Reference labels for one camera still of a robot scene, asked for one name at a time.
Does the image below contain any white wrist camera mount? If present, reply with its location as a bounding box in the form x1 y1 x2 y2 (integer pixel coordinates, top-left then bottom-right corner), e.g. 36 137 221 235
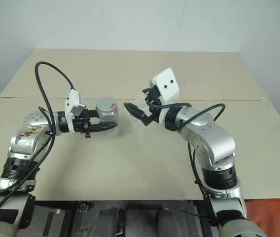
64 89 87 135
150 67 181 104

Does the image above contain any clear plastic jar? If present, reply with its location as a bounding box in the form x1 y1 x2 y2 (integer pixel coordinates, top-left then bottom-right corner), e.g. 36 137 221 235
95 106 120 137

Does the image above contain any small black connector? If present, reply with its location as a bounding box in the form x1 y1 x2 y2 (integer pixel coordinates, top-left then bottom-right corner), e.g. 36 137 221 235
77 201 89 213

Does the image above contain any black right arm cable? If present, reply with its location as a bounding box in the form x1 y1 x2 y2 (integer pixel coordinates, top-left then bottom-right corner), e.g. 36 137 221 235
147 97 226 227

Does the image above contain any grey panel with black stripe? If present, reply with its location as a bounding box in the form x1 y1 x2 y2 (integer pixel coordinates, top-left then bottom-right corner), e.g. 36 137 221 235
30 206 75 237

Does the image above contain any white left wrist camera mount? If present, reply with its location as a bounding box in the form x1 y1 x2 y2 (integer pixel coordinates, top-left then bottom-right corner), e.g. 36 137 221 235
64 89 87 135

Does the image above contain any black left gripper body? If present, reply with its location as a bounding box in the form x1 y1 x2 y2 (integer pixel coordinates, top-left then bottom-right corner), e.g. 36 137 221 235
72 109 93 139

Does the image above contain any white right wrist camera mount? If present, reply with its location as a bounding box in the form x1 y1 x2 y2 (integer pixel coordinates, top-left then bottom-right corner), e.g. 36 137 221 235
150 67 181 104

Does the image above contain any orange cloth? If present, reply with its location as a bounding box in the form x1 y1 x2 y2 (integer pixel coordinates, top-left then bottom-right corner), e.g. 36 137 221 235
243 190 280 237

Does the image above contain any dark rounded shape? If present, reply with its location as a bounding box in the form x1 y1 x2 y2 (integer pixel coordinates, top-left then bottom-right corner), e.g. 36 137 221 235
156 208 180 237
98 208 127 237

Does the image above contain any grey jar lid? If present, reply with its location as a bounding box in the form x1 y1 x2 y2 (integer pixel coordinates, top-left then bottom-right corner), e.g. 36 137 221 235
96 97 118 112

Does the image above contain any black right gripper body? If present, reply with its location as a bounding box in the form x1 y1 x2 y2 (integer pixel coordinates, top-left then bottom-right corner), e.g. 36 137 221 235
143 85 165 126

